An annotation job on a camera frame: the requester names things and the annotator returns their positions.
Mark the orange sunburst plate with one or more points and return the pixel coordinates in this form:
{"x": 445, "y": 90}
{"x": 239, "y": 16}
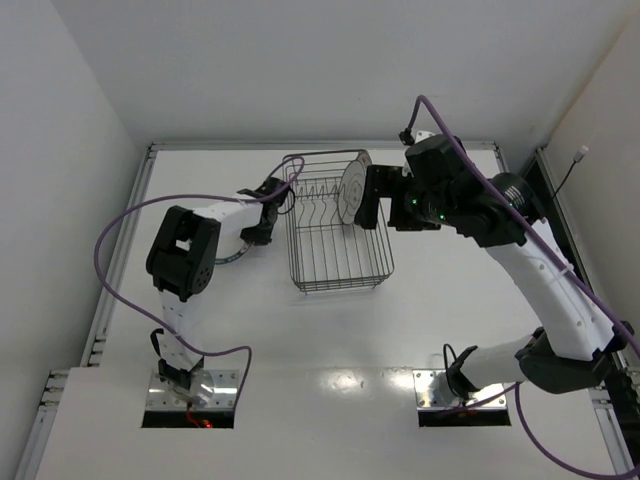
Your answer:
{"x": 364, "y": 159}

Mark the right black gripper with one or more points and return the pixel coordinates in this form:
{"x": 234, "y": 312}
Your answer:
{"x": 398, "y": 198}

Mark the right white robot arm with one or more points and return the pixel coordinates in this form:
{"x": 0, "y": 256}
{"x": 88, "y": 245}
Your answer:
{"x": 571, "y": 349}

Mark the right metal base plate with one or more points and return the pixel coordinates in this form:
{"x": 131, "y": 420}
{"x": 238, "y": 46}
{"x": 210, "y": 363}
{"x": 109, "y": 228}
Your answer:
{"x": 430, "y": 387}

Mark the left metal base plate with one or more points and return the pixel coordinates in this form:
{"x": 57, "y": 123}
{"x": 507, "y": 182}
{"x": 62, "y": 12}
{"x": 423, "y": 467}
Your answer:
{"x": 215, "y": 387}

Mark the wire dish rack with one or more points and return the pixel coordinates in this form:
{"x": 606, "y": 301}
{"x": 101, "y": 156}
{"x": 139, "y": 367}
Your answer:
{"x": 323, "y": 253}

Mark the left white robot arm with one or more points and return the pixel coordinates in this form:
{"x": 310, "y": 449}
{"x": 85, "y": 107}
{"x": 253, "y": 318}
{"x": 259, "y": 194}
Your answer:
{"x": 189, "y": 244}

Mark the metal base plate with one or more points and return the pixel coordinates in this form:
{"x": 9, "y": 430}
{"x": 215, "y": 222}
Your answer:
{"x": 215, "y": 387}
{"x": 430, "y": 387}

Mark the green rimmed lettered plate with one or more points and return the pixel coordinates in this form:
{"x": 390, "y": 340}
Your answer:
{"x": 234, "y": 257}

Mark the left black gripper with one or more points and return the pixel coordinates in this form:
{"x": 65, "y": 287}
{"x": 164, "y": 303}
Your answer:
{"x": 270, "y": 209}

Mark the white plate dark rim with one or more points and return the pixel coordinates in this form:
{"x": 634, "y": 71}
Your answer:
{"x": 350, "y": 192}

